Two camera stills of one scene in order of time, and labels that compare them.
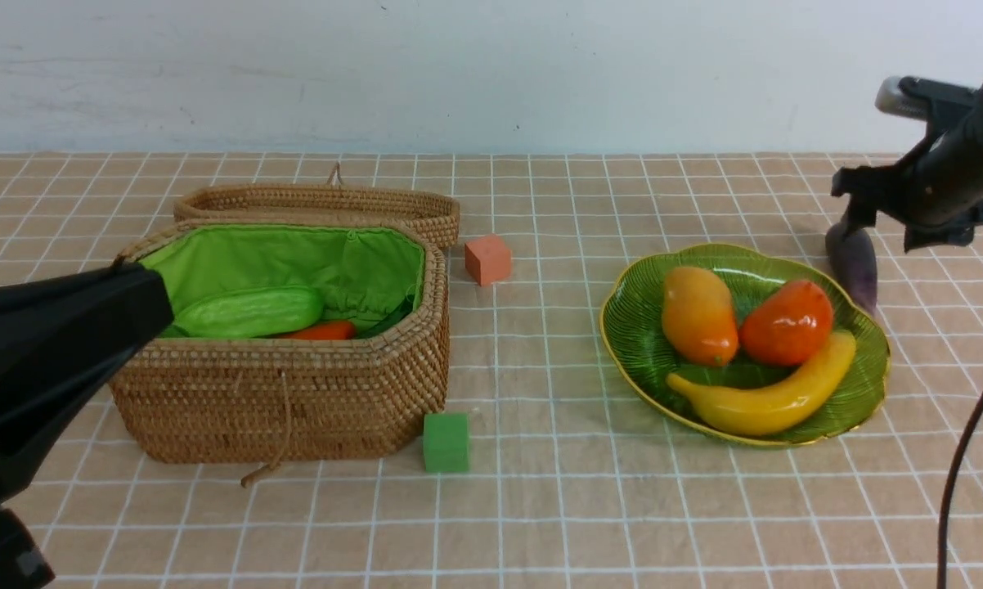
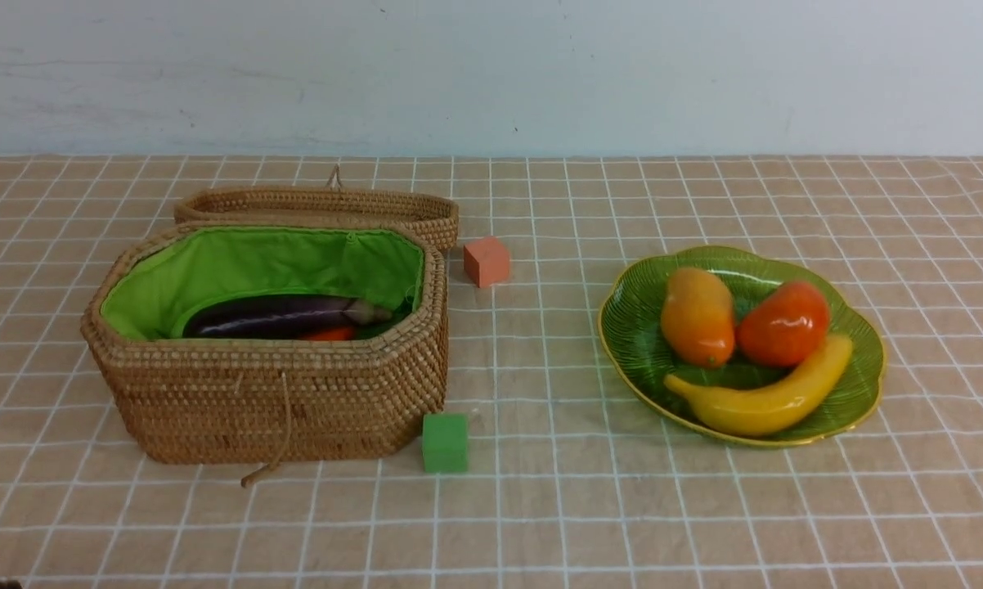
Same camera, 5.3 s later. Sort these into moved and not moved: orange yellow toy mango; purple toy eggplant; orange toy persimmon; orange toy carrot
Moved: purple toy eggplant
Not moved: orange yellow toy mango; orange toy persimmon; orange toy carrot
